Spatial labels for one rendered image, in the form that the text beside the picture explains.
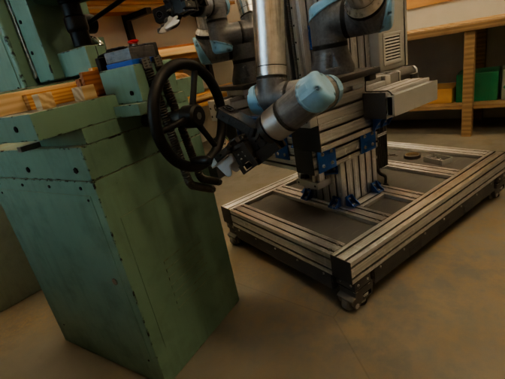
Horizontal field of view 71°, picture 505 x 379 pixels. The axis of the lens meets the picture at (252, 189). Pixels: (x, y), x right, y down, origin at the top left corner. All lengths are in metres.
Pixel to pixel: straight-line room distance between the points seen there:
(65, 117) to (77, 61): 0.29
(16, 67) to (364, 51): 1.26
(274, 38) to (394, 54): 0.92
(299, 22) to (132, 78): 0.74
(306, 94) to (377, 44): 0.97
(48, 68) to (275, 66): 0.69
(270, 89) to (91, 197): 0.53
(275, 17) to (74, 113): 0.52
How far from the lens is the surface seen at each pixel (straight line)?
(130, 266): 1.07
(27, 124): 0.92
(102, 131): 0.99
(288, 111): 0.72
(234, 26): 1.35
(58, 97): 1.12
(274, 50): 0.87
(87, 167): 0.96
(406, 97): 1.32
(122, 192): 1.02
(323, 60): 1.24
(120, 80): 0.99
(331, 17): 1.24
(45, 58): 1.24
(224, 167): 0.87
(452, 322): 1.41
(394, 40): 1.73
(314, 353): 1.28
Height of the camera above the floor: 0.93
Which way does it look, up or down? 21 degrees down
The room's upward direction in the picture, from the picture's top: 11 degrees counter-clockwise
